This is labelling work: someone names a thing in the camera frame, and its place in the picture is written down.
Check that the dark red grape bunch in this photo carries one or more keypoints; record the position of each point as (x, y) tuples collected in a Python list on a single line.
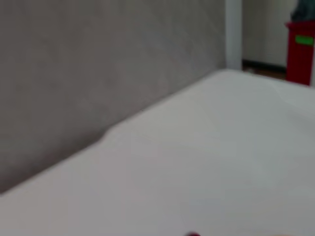
[(193, 234)]

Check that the grey fabric partition panel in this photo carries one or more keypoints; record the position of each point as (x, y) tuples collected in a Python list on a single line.
[(86, 73)]

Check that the red bin with green label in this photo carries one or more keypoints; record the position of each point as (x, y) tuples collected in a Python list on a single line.
[(299, 64)]

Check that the dark teal bag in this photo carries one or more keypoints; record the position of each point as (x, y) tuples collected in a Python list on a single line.
[(304, 12)]

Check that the white partition post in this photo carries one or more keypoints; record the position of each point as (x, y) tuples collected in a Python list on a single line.
[(233, 37)]

